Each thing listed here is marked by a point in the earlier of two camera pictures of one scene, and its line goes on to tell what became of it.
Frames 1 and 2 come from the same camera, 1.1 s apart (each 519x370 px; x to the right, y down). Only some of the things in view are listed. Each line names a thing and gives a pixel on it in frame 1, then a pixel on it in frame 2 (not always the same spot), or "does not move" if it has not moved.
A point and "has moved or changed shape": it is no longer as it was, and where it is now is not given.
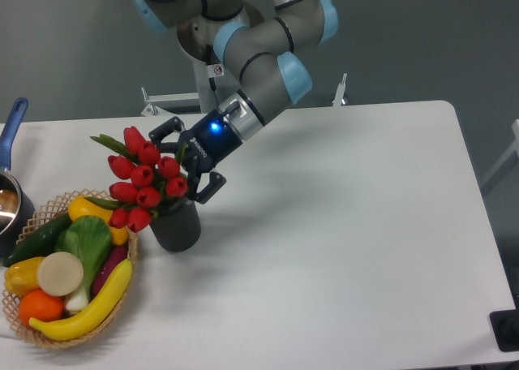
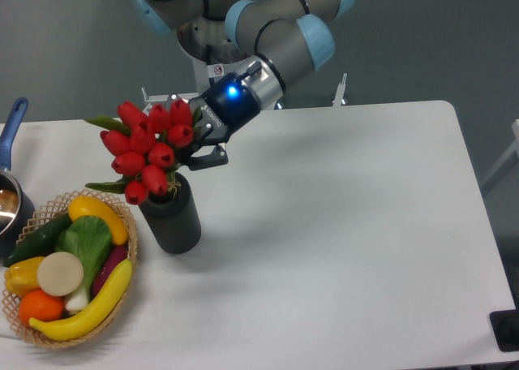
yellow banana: x=69 y=328 does not move
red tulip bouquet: x=146 y=179 has moved or changed shape
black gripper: x=208 y=143 → x=227 y=108
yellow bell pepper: x=21 y=277 does not move
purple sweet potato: x=115 y=255 does not move
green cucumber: x=40 y=243 does not move
